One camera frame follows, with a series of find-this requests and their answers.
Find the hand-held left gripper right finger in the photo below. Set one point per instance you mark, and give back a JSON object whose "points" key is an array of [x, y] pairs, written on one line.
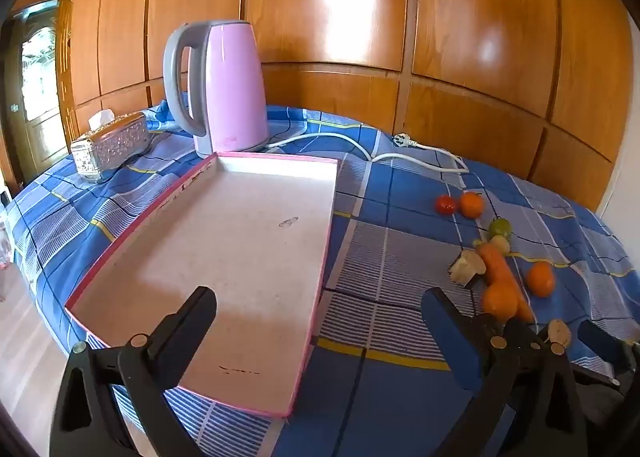
{"points": [[450, 337]]}

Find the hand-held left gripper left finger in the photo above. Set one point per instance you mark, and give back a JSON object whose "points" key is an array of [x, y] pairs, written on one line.
{"points": [[192, 322]]}

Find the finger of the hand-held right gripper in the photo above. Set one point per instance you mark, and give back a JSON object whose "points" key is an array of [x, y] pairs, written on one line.
{"points": [[605, 349]]}

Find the small potato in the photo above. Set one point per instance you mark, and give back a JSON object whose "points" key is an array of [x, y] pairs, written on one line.
{"points": [[559, 332]]}

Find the carrot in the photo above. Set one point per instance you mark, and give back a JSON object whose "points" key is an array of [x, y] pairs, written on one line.
{"points": [[492, 262]]}

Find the white tray with pink rim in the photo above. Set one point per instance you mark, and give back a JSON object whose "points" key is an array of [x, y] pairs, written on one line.
{"points": [[235, 237]]}

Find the small yellowish fruit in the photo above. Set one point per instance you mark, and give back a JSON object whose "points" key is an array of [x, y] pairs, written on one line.
{"points": [[500, 244]]}

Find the green tomato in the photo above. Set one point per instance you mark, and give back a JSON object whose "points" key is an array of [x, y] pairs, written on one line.
{"points": [[501, 227]]}

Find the red tomato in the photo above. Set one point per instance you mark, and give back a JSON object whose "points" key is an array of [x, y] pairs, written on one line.
{"points": [[446, 205]]}

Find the orange with stem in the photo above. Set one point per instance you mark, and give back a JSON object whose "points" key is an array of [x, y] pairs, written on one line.
{"points": [[472, 204]]}

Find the blue plaid cloth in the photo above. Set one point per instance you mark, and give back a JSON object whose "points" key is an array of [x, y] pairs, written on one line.
{"points": [[400, 247]]}

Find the silver embossed tissue box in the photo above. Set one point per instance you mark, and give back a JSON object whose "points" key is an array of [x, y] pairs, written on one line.
{"points": [[112, 142]]}

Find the wooden door with glass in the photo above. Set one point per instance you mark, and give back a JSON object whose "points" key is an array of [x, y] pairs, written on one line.
{"points": [[35, 137]]}

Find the pink electric kettle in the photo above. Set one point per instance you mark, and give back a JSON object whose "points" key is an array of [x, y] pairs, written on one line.
{"points": [[235, 82]]}

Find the wooden panelled wardrobe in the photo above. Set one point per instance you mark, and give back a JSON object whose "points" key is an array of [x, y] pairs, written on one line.
{"points": [[325, 2]]}

